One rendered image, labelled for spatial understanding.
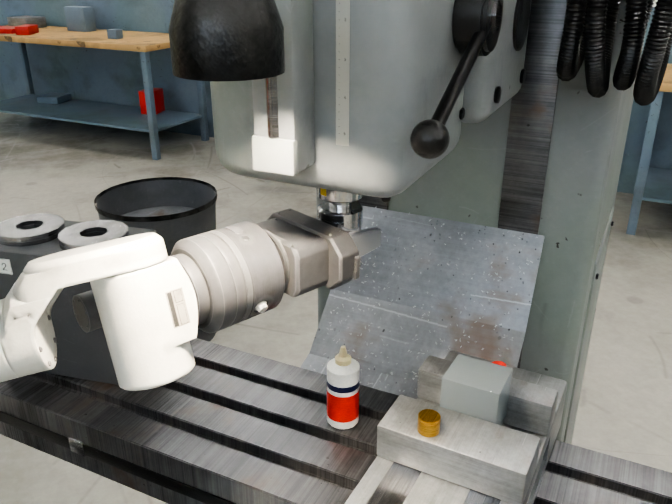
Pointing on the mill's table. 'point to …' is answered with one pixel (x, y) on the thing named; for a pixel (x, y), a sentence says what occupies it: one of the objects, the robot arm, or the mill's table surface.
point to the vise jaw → (461, 450)
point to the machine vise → (537, 399)
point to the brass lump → (428, 423)
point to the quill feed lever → (469, 35)
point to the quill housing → (359, 96)
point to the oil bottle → (343, 391)
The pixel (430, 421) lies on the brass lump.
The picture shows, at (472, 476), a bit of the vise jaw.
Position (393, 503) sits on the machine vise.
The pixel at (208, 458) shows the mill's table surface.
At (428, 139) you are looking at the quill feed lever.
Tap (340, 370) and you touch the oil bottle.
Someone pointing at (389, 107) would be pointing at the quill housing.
